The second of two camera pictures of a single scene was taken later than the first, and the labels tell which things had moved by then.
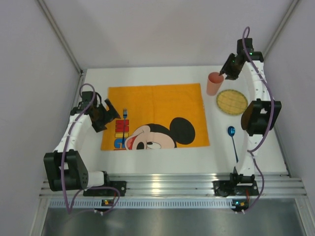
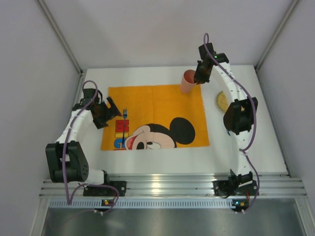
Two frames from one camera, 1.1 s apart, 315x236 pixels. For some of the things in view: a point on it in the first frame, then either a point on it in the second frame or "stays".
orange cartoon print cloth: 156,116 stays
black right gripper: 228,69 → 201,74
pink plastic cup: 214,82 → 188,84
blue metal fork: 125,114 stays
